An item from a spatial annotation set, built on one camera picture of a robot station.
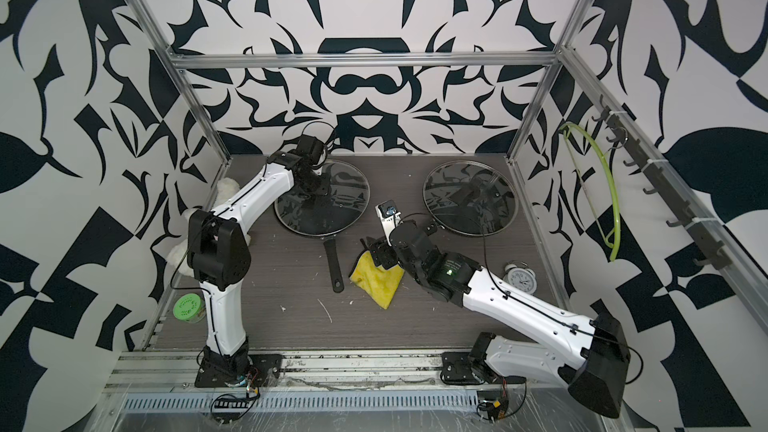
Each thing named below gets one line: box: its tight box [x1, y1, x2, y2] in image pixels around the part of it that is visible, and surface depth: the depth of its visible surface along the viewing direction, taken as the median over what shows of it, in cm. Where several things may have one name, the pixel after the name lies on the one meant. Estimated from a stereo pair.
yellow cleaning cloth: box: [349, 250, 405, 310], surface depth 88 cm
